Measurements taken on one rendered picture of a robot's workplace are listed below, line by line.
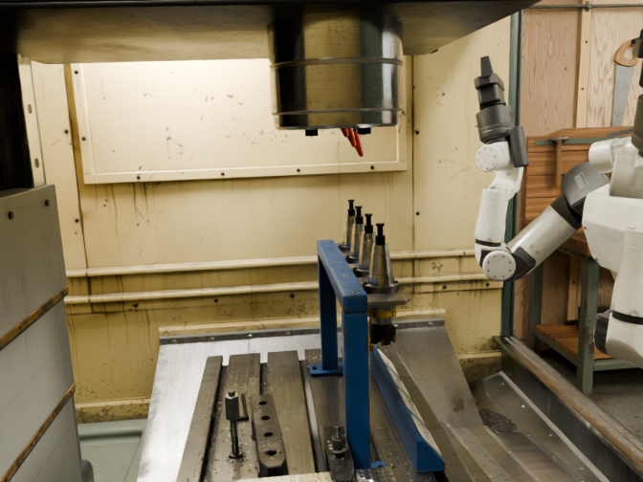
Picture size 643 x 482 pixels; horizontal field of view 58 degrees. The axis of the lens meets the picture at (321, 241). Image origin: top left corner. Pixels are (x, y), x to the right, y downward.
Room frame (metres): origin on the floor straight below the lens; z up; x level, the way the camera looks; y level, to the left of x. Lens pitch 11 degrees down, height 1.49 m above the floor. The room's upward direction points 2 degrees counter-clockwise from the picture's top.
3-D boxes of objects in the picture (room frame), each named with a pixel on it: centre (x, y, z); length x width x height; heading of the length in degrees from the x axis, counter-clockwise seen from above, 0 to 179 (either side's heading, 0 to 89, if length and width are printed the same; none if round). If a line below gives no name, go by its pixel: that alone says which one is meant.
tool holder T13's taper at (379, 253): (0.95, -0.10, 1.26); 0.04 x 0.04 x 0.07
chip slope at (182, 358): (1.37, 0.03, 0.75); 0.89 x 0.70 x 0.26; 95
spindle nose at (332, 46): (0.72, -0.02, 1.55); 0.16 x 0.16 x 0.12
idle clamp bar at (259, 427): (0.96, 0.11, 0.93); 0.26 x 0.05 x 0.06; 10
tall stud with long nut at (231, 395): (0.97, 0.17, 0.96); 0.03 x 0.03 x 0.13
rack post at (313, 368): (1.33, -0.01, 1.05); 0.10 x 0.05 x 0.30; 95
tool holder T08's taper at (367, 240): (1.06, -0.09, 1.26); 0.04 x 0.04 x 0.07
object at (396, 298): (0.90, -0.10, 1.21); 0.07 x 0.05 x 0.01; 95
